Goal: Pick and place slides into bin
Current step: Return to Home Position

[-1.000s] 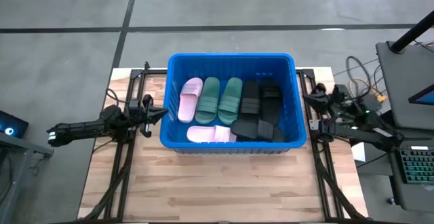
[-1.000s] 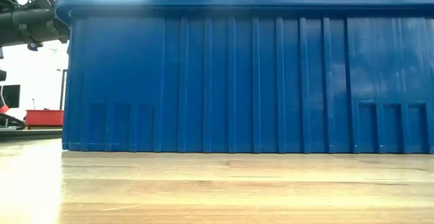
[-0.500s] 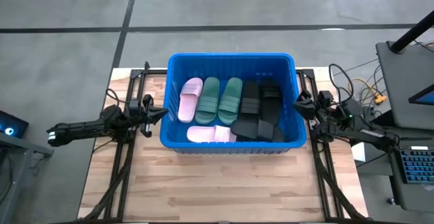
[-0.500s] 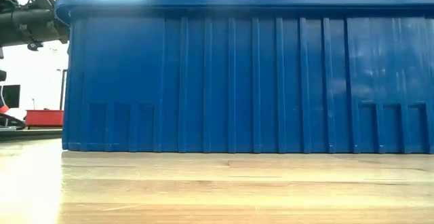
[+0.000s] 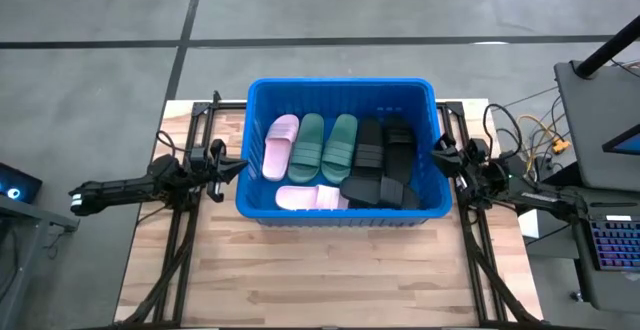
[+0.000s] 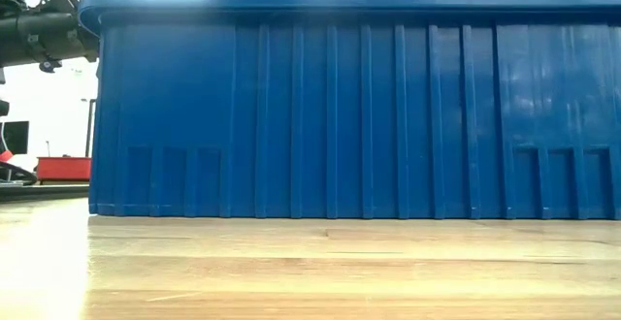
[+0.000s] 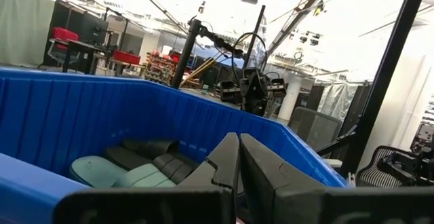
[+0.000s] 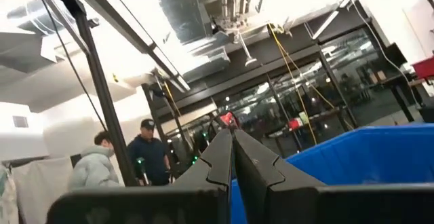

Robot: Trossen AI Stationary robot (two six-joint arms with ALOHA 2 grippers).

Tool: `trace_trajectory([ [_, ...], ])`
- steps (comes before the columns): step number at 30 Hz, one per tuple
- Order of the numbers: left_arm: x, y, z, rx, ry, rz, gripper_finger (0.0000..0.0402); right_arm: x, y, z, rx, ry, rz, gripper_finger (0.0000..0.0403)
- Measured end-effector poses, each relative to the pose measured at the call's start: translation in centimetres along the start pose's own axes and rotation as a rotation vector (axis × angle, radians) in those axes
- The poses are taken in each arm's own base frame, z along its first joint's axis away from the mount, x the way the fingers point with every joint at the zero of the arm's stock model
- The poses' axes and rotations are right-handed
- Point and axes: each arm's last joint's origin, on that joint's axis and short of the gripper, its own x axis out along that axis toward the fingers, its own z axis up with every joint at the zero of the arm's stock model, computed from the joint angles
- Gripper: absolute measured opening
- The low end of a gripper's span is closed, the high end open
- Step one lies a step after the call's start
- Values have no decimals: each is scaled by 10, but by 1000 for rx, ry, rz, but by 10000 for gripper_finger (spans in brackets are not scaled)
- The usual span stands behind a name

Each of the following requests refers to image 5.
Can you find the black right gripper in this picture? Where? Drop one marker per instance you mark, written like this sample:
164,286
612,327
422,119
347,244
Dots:
477,167

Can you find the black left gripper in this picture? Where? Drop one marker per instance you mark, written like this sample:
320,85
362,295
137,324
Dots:
205,167

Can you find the pink rubber slide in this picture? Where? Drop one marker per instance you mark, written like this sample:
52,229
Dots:
280,150
305,197

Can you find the black rubber slide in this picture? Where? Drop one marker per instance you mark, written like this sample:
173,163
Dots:
412,201
368,145
365,190
398,145

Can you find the green rubber slide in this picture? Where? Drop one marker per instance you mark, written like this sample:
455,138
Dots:
340,150
306,150

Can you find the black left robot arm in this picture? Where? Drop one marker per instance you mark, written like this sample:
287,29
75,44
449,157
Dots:
120,190

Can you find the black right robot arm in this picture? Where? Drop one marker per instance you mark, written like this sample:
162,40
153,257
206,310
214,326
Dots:
550,200

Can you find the blue plastic bin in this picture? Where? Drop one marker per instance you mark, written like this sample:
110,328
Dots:
345,217

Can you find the white paper sheet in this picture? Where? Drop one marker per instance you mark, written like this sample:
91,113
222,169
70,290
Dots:
529,225

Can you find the black desk beam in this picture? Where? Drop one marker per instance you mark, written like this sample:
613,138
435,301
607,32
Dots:
570,175

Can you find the grey desk panel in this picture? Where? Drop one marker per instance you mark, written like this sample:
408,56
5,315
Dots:
590,120

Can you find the tablet with blue screen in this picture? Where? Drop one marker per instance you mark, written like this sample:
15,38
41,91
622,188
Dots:
631,144

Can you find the backlit computer keyboard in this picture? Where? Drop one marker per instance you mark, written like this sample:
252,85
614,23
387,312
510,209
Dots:
617,245

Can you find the grey keyboard desk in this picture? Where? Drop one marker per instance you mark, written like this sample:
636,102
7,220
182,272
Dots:
585,295

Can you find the black pole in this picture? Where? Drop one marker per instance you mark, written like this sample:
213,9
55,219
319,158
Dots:
607,47

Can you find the grey metal stand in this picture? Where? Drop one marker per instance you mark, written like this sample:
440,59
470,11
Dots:
40,213

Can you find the black device with blue light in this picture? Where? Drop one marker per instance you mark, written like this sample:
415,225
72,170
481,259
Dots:
25,182

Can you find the black aluminium rig frame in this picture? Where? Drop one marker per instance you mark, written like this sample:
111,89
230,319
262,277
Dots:
452,106

